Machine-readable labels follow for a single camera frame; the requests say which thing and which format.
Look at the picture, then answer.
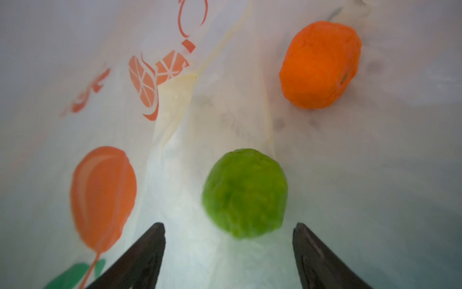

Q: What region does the orange print plastic bag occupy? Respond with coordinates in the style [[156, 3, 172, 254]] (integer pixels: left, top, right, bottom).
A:
[[1, 1, 462, 289]]

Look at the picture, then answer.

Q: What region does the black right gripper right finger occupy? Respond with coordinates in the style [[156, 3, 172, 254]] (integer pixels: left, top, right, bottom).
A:
[[292, 223, 372, 289]]

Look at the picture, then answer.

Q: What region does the orange mandarin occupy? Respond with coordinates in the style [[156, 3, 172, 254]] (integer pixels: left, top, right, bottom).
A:
[[279, 21, 362, 110]]

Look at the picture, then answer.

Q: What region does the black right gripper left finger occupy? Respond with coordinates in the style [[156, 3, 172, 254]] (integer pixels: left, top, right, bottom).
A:
[[87, 222, 166, 289]]

